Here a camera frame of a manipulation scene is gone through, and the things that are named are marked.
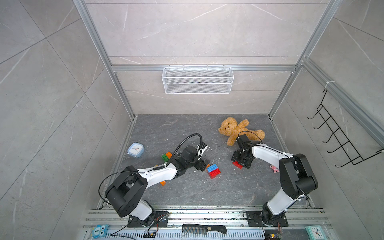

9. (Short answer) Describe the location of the blue lego brick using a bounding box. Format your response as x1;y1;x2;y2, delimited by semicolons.
207;164;218;173

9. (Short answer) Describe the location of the red small lego brick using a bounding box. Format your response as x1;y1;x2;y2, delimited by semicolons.
209;169;221;179

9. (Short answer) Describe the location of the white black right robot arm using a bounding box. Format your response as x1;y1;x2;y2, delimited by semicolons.
232;135;319;224

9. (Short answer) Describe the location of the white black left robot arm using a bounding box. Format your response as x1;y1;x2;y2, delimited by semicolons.
105;143;209;221

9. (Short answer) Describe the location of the green long lego brick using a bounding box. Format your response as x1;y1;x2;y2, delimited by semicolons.
162;154;169;163

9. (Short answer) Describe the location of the brown teddy bear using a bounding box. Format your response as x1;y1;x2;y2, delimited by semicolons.
218;117;265;146

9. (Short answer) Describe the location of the pink small toy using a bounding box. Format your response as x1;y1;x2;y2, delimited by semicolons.
270;165;280;173

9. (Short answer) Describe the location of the light blue alarm clock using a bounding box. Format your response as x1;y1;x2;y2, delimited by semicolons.
127;143;145;158

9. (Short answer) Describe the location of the black comb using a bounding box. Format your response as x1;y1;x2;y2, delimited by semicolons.
182;224;227;234

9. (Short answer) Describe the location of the teal square clock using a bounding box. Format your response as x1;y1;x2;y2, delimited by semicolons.
305;226;327;240

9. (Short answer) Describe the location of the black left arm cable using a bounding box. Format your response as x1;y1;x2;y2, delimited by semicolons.
166;132;204;167

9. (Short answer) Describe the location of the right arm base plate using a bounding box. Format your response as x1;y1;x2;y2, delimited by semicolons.
244;210;289;227

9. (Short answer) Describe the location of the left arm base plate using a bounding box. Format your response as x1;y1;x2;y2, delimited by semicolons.
128;211;170;228

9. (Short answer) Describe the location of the white wire mesh basket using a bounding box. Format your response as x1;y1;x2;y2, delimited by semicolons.
162;67;234;95

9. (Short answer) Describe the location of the black wall hook rack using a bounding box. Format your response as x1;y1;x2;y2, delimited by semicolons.
307;90;384;168

